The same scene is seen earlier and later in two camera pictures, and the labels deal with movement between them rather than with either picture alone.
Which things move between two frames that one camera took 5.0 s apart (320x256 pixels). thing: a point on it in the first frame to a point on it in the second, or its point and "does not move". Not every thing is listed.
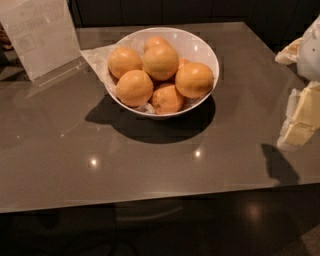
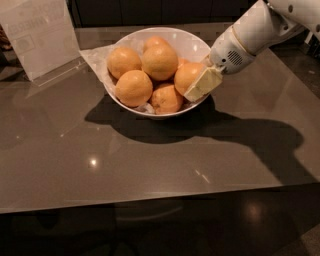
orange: x=124 y=60 does not move
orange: x=194 y=80 does not move
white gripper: x=310 y=55 to x=229 y=55
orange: x=160 y=62 does not move
